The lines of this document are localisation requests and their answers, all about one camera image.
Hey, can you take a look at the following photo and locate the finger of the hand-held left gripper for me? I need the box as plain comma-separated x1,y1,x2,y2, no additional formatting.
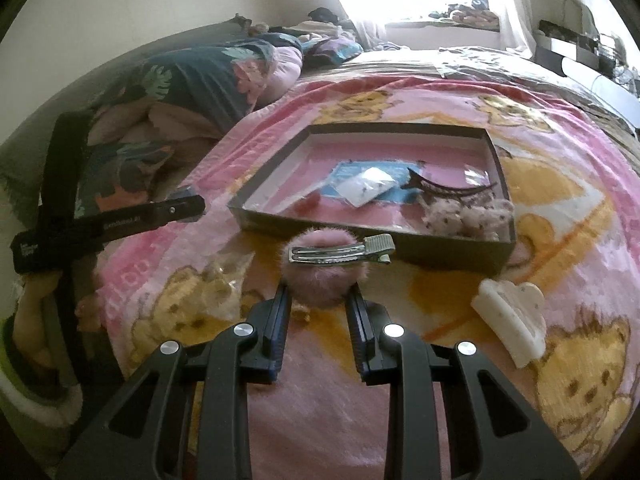
100,189,207,242

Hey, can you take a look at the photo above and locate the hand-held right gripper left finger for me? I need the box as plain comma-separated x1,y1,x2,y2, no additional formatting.
55,284,295,480

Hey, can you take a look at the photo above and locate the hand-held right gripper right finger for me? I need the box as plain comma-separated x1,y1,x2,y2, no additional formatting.
346,286,582,480

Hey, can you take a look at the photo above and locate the pink fluffy pompom hair clip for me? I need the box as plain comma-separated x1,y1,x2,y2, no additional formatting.
280,227,397,308

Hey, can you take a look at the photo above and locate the white translucent plastic bag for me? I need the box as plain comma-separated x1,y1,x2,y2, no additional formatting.
334,166,397,207

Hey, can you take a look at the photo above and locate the polka-dot fabric bow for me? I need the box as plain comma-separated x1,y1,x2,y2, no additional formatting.
419,195,516,242

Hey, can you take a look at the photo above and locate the shallow grey cardboard box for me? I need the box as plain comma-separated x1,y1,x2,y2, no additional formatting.
227,122,518,276

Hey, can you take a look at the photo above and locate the brown hair clip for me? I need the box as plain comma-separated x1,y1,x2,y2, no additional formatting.
400,166,501,200

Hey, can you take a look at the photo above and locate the clear plastic bag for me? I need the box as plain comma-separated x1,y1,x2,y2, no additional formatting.
209,254,257,302

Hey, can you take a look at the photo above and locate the pink bear printed blanket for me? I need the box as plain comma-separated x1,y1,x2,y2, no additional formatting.
92,75,640,480

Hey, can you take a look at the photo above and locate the white claw hair clip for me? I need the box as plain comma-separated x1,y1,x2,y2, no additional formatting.
471,280,547,368

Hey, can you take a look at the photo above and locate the dark floral quilt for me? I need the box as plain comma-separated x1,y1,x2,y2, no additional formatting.
0,42,306,221

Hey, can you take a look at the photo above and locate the purple teal pillow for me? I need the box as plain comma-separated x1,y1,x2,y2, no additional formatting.
304,36,364,67

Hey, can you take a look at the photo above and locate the white sheer curtain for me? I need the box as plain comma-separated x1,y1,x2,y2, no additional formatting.
325,0,416,53

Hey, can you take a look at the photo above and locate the heap of windowsill clutter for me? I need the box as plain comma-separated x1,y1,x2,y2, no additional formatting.
429,1,502,29

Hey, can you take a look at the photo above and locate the long white bolster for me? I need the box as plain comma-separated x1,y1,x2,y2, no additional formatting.
559,56,640,133

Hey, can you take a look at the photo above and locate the black open box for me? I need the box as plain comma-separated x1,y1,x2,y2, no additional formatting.
536,19,602,70

